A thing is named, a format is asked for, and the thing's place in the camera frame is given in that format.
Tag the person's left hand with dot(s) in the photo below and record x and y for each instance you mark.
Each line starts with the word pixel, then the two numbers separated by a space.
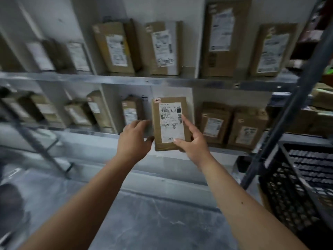
pixel 131 143

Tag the person's right hand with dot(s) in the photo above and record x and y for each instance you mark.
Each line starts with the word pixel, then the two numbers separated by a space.
pixel 199 149

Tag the person's right thumb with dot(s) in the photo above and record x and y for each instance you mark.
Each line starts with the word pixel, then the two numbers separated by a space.
pixel 182 143

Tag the person's left thumb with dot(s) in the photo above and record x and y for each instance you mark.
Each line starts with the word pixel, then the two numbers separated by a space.
pixel 149 143

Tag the cardboard box with white label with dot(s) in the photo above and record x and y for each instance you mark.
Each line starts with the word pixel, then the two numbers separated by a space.
pixel 166 111

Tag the person's left forearm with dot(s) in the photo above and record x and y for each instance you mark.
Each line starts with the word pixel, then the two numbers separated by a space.
pixel 85 205

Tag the person's right forearm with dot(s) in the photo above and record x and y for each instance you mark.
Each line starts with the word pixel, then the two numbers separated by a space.
pixel 242 205

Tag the row of small cardboard parcels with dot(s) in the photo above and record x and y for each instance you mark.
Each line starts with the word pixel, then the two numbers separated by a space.
pixel 216 124

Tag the grey metal shelf rack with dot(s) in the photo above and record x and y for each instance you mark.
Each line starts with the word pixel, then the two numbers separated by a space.
pixel 130 80

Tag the row of large cardboard parcels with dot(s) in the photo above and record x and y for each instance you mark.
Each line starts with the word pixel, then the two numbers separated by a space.
pixel 114 49

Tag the dark metal ladder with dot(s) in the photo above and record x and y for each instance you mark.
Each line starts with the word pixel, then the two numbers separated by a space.
pixel 33 143

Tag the black plastic crate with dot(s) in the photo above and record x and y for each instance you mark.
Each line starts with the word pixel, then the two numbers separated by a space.
pixel 286 205

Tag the brown cardboard package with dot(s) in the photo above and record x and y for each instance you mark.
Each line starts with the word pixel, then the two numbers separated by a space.
pixel 307 122
pixel 324 97

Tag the dark round object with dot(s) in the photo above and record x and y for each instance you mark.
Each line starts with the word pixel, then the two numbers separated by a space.
pixel 10 208

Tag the dark metal rack post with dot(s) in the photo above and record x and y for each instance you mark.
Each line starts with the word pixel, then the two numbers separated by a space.
pixel 294 106

